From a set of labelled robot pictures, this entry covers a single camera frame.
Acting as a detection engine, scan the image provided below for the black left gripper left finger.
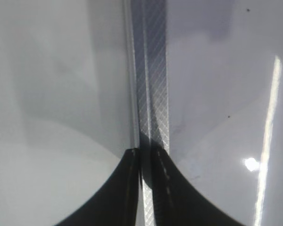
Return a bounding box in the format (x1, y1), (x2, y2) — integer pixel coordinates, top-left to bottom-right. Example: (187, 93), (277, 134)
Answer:
(58, 148), (140, 226)

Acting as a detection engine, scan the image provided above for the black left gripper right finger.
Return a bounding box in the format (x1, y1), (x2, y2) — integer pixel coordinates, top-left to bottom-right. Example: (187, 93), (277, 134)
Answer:
(150, 147), (241, 226)

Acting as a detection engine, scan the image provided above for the white board with aluminium frame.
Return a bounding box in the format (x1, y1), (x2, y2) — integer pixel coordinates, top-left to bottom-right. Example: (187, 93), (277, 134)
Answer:
(125, 0), (283, 226)

